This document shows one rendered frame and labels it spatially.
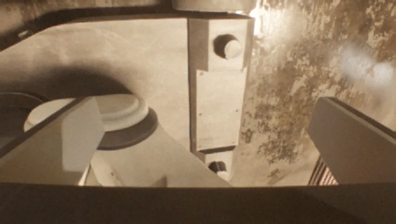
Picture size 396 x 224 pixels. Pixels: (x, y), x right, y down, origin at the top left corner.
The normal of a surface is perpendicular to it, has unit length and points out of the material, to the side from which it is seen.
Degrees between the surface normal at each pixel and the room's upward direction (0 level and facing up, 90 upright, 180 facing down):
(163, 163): 90
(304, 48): 0
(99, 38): 0
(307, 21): 0
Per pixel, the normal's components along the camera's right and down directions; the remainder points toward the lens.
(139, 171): 0.00, -0.86
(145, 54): 0.20, 0.50
